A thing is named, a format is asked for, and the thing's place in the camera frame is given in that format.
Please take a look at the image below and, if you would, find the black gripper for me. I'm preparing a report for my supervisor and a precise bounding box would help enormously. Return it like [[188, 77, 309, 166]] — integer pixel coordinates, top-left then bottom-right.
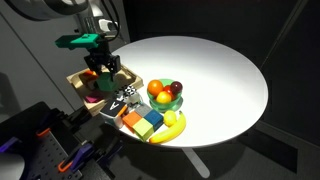
[[83, 42, 122, 82]]

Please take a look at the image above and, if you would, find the dark green block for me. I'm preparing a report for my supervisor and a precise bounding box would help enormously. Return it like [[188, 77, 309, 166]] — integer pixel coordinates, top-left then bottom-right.
[[96, 72, 116, 92]]

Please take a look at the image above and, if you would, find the wooden slatted crate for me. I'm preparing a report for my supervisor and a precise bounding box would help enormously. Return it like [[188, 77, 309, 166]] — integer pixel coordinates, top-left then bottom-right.
[[66, 64, 145, 117]]

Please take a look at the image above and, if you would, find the magenta block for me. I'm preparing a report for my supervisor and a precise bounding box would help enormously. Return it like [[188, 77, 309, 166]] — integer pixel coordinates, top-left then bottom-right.
[[83, 94, 103, 104]]

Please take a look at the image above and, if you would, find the grey block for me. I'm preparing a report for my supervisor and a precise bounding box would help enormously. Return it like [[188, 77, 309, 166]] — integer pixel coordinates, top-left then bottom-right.
[[134, 103, 153, 118]]

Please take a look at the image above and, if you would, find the orange block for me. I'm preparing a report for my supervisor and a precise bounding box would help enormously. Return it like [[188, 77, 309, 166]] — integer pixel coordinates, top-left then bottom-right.
[[121, 110, 144, 133]]

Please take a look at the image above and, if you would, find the blue block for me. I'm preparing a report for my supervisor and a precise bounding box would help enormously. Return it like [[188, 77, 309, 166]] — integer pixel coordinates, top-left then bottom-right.
[[144, 109, 165, 131]]

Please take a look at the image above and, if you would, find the lime green block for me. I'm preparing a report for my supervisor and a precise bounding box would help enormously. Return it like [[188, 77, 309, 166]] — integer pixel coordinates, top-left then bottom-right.
[[132, 118, 155, 142]]

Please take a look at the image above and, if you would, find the multicolour cube with orange circle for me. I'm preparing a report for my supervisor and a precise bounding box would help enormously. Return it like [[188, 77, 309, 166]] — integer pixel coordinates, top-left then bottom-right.
[[81, 69, 100, 91]]

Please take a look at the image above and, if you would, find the black white patterned cube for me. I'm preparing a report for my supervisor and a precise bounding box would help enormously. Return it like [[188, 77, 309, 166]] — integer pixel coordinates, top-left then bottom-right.
[[114, 84, 141, 108]]

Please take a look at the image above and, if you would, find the black cube with letter A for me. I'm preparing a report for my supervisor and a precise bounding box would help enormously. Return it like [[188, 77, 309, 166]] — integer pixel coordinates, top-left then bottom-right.
[[99, 97, 130, 130]]

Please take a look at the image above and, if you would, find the orange toy fruit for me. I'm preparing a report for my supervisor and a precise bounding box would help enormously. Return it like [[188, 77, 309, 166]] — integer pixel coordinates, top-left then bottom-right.
[[147, 79, 165, 98]]

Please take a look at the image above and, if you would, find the yellow toy apple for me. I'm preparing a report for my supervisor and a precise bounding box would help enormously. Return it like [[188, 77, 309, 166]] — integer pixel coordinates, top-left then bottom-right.
[[155, 90, 173, 105]]

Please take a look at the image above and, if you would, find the red toy fruit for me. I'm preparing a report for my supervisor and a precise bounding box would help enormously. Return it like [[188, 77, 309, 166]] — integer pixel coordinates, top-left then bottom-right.
[[162, 84, 174, 97]]

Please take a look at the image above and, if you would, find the dark red toy plum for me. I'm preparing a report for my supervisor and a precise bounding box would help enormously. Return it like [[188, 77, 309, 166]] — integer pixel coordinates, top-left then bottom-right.
[[169, 80, 184, 95]]

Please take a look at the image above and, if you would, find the green translucent fruit bowl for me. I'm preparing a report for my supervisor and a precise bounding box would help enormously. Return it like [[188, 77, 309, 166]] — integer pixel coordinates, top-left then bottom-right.
[[146, 78, 184, 113]]

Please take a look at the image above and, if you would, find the yellow toy lemon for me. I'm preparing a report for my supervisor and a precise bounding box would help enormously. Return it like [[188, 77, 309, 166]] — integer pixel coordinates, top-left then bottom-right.
[[163, 109, 179, 128]]

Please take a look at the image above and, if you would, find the yellow toy banana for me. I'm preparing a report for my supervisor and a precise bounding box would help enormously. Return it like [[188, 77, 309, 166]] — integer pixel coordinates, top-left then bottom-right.
[[148, 110, 187, 145]]

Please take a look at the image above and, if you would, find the purple clamp with orange tips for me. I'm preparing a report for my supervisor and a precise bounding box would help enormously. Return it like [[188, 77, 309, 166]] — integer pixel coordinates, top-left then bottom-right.
[[57, 142, 95, 174]]

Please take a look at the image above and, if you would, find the dark perforated pegboard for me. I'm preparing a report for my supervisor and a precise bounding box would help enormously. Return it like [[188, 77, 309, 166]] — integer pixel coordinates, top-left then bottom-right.
[[24, 129, 85, 180]]

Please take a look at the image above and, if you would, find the white table leg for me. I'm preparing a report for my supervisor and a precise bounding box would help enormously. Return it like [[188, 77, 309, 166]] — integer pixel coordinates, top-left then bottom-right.
[[182, 147, 211, 180]]

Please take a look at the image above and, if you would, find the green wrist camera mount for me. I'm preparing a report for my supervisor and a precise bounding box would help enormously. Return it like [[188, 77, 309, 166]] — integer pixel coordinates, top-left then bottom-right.
[[54, 32, 102, 51]]

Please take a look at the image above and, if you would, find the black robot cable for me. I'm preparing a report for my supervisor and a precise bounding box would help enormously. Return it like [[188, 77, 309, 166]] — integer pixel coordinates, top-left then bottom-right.
[[99, 0, 122, 45]]

